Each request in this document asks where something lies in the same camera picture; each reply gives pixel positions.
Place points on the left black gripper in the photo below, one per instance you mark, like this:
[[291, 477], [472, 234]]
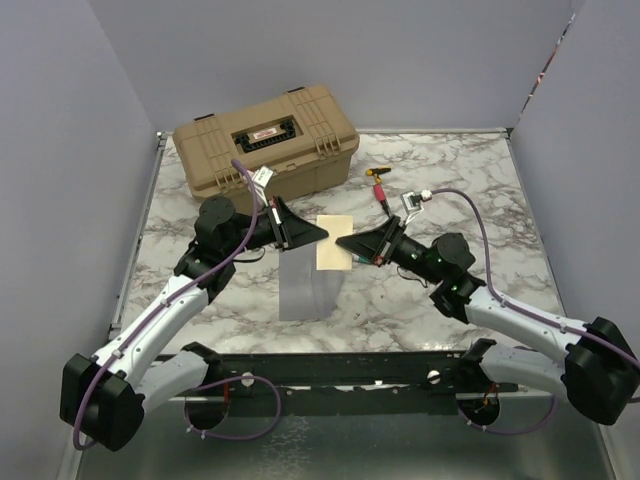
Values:
[[302, 231]]

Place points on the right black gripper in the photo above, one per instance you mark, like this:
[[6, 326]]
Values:
[[377, 245]]

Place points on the cream letter card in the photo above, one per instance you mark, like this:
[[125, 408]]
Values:
[[329, 255]]

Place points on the grey translucent envelope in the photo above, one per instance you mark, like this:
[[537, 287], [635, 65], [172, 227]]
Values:
[[306, 293]]

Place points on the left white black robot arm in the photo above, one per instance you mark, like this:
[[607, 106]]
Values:
[[105, 397]]

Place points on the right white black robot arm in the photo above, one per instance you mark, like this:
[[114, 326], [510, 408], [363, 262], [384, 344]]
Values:
[[588, 364]]

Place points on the tan plastic toolbox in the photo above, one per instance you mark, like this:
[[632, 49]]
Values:
[[303, 136]]

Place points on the red handled screwdriver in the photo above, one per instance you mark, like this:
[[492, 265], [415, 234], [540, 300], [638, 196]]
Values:
[[381, 197]]

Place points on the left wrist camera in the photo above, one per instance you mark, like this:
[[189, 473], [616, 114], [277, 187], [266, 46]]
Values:
[[260, 179]]

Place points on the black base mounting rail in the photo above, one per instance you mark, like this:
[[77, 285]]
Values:
[[342, 384]]

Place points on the aluminium frame rail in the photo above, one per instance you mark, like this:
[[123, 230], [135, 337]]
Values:
[[135, 235]]

